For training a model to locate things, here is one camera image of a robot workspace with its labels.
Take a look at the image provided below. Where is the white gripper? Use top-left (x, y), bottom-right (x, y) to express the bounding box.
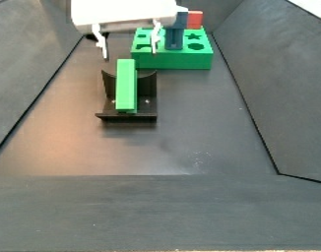
top-left (71, 0), bottom-right (178, 60)

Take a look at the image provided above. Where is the green shape sorter board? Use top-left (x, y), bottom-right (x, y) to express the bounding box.
top-left (130, 28), bottom-right (213, 70)

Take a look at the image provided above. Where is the red rounded block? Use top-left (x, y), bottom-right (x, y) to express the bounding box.
top-left (187, 11), bottom-right (202, 30)

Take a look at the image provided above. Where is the blue pentagon peg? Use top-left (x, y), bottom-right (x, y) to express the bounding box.
top-left (164, 12), bottom-right (188, 50)

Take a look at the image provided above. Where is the black curved fixture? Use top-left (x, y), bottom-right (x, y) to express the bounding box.
top-left (95, 70), bottom-right (158, 123)

